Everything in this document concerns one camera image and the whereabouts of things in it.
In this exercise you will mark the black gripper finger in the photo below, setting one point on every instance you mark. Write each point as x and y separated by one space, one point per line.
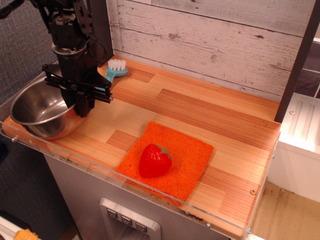
68 97
85 103

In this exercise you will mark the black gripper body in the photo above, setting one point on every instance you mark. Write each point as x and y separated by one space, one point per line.
78 71

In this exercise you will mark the stainless steel pot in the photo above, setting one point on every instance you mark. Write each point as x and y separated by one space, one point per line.
42 111

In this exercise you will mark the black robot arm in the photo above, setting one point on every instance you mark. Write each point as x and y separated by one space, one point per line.
72 25

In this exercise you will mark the teal dish brush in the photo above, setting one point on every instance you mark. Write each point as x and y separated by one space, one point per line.
115 68

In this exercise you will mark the clear acrylic table guard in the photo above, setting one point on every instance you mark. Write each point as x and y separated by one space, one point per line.
223 202

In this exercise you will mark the red plastic strawberry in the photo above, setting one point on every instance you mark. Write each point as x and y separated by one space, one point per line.
155 161

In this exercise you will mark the grey toy fridge cabinet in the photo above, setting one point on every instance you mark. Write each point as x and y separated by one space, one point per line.
82 192

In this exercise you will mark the silver dispenser panel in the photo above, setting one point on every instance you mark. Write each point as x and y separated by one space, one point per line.
123 223

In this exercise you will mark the orange knitted cloth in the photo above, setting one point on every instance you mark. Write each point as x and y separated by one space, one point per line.
190 158

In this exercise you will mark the yellow toy food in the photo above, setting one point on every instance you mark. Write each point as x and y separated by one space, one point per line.
25 234

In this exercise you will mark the white toy sink unit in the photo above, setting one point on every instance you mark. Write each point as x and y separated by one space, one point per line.
295 164

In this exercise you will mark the dark vertical post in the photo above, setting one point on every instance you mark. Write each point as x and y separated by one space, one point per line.
301 57

